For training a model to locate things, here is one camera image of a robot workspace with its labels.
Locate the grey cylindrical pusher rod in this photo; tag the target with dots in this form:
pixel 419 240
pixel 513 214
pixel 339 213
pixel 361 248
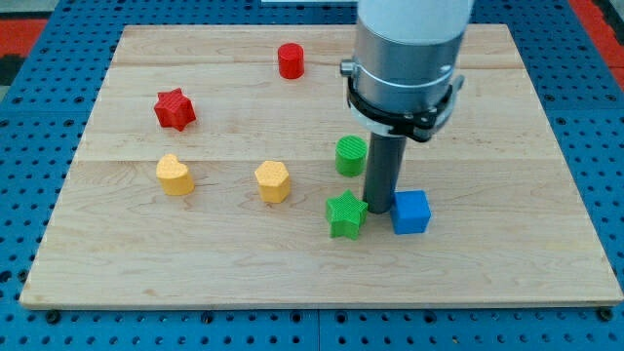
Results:
pixel 383 168

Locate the black tool mount bracket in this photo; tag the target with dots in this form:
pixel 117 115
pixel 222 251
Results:
pixel 418 126

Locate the green star block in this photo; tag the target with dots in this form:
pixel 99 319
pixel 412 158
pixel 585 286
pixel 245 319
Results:
pixel 346 214

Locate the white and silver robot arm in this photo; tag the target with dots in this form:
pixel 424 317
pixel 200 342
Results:
pixel 401 83

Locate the blue cube block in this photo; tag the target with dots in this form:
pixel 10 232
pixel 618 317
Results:
pixel 410 212

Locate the red star block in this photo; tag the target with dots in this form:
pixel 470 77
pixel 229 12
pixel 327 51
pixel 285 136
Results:
pixel 174 109

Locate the green cylinder block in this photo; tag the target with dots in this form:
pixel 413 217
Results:
pixel 350 155

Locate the yellow hexagon block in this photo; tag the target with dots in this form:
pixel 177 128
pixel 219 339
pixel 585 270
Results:
pixel 274 182

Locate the red cylinder block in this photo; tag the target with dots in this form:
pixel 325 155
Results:
pixel 291 60

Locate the light wooden board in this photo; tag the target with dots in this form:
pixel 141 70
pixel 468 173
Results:
pixel 508 227

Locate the yellow heart block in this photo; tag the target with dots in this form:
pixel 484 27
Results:
pixel 174 176

